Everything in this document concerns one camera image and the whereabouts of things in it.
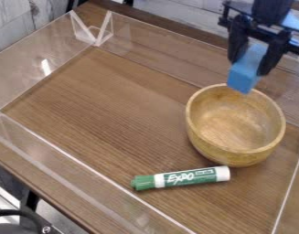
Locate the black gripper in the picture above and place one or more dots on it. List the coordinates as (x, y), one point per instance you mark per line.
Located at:
(267, 20)

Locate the blue rectangular block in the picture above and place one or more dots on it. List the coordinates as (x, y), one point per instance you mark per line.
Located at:
(242, 74)

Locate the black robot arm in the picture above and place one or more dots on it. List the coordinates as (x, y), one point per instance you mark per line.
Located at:
(267, 21)

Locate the brown wooden bowl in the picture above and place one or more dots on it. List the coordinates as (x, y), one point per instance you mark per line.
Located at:
(234, 128)

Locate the clear acrylic tray walls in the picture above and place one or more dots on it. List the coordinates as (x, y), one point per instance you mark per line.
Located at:
(94, 90)

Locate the green Expo marker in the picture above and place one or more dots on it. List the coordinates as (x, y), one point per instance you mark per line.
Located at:
(182, 178)

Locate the black equipment bottom left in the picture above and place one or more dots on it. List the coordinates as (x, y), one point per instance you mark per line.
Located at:
(24, 222)

